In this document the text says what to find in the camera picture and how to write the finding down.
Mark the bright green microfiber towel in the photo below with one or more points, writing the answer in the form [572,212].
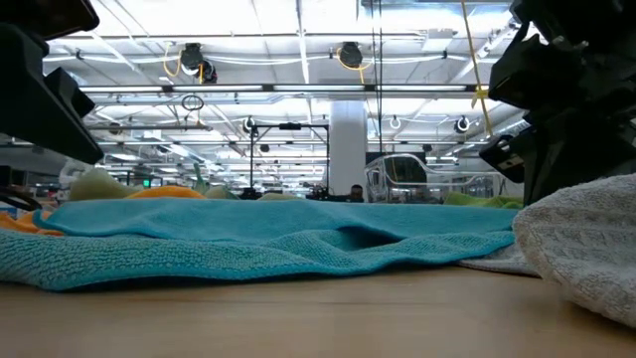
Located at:
[477,201]

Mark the orange microfiber towel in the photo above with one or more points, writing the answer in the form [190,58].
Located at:
[164,192]

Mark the blue microfiber towel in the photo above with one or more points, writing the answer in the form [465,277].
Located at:
[248,238]

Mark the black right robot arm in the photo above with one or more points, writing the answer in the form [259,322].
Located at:
[586,20]

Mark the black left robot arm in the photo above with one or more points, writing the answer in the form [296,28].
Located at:
[45,15]

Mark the grey microfiber towel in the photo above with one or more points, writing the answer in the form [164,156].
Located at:
[586,238]

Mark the white robot figure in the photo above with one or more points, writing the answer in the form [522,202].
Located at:
[74,170]

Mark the pale green towel, white tag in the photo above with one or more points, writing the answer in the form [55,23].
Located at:
[99,186]

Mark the clear plastic bin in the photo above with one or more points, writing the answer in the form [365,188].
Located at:
[422,174]

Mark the pale green towel, green hem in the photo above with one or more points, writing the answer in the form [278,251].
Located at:
[218,193]

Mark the white building pillar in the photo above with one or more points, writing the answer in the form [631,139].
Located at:
[348,149]

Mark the person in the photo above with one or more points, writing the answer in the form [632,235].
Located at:
[356,192]

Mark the long LED light bar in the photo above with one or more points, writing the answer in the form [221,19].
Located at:
[318,88]

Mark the distant black rig frame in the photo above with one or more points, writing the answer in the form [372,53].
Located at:
[289,126]

